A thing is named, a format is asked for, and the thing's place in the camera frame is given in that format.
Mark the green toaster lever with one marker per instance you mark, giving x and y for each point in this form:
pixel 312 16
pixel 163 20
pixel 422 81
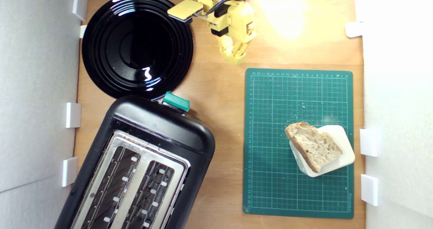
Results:
pixel 176 101

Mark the brown bread slice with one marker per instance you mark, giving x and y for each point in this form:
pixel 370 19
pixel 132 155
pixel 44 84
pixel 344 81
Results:
pixel 314 146

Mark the black two-slot toaster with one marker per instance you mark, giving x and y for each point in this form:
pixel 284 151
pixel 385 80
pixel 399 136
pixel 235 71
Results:
pixel 162 127

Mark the black round plate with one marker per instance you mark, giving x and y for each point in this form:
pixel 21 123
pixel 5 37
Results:
pixel 135 46

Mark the yellow gripper camera housing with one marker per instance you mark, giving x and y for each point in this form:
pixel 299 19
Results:
pixel 184 9

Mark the white rounded block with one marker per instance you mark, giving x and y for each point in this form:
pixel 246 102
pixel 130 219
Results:
pixel 345 154

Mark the white wall clip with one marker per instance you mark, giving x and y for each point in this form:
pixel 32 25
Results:
pixel 359 9
pixel 369 189
pixel 368 142
pixel 83 31
pixel 79 5
pixel 69 171
pixel 73 115
pixel 353 29

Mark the green cutting mat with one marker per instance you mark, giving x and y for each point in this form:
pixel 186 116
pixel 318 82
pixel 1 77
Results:
pixel 270 137

